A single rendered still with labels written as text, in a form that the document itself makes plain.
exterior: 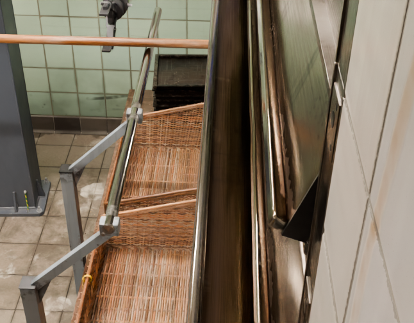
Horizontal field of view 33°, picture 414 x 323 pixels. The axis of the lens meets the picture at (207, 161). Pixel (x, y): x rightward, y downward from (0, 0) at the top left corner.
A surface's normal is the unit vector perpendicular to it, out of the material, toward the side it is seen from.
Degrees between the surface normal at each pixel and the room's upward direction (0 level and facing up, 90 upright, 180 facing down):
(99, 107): 90
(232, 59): 8
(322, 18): 0
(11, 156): 90
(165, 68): 0
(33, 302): 90
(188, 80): 0
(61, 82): 90
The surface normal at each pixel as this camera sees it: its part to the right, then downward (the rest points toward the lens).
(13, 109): 0.04, 0.59
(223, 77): 0.16, -0.79
